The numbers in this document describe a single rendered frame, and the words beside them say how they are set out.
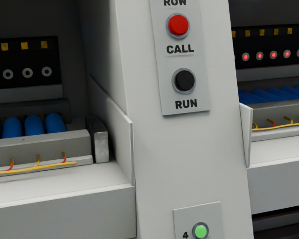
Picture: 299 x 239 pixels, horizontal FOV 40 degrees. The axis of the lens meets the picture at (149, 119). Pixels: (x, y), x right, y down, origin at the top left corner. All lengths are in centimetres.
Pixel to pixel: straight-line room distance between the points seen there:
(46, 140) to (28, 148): 2
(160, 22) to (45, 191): 15
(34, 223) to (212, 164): 14
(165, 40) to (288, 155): 15
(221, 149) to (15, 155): 17
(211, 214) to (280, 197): 7
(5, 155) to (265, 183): 21
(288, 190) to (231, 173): 6
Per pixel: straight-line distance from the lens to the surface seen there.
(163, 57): 32
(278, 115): 44
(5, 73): 47
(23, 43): 47
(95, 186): 32
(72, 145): 35
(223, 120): 34
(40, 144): 35
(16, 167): 35
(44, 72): 47
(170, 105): 32
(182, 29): 32
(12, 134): 38
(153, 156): 31
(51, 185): 32
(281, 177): 37
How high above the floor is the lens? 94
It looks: level
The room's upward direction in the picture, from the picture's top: 6 degrees counter-clockwise
